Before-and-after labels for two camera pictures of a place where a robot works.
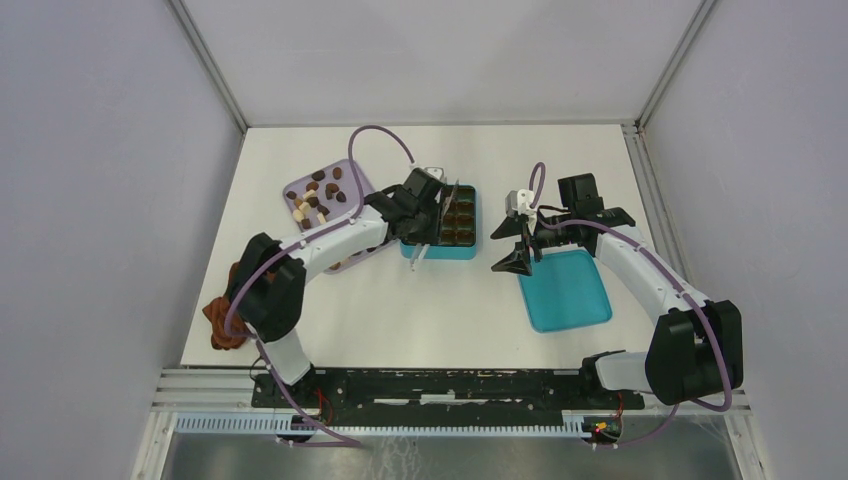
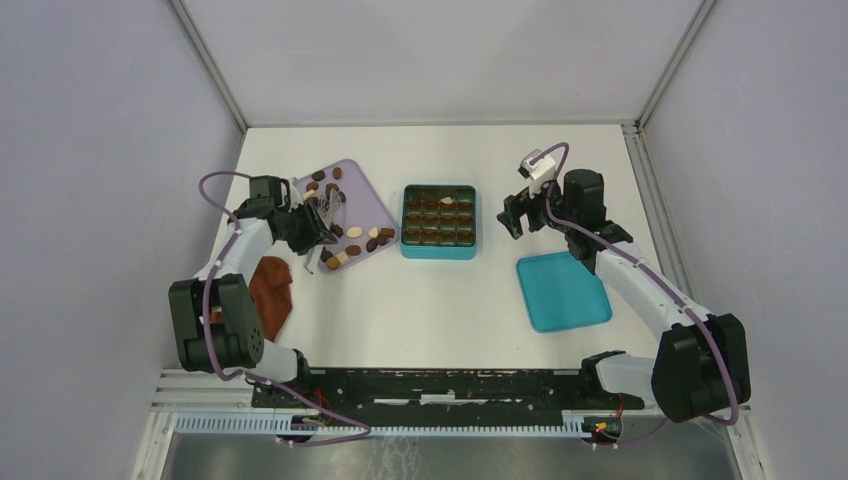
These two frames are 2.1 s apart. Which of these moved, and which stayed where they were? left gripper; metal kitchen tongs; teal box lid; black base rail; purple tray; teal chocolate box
Moved: metal kitchen tongs; left gripper
Stayed: teal box lid; teal chocolate box; purple tray; black base rail
